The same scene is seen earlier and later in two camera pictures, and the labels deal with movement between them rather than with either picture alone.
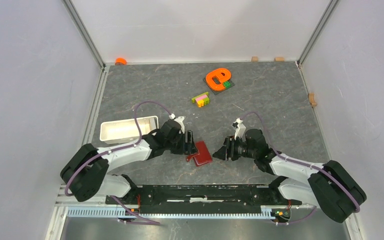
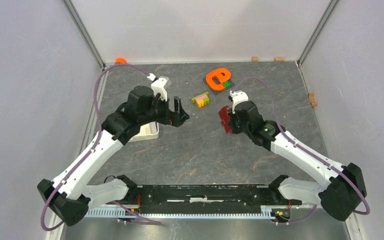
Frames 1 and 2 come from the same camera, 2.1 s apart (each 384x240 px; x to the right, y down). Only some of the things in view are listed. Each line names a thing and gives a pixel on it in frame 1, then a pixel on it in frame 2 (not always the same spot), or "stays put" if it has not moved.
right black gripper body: x=241 y=150 -> x=237 y=127
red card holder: x=203 y=157 -> x=224 y=115
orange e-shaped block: x=217 y=72 stays put
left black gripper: x=190 y=147 -> x=176 y=118
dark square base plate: x=217 y=91 stays put
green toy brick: x=227 y=84 stays put
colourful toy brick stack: x=201 y=100 stays put
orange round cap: x=120 y=60 stays put
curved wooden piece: x=312 y=99 stays put
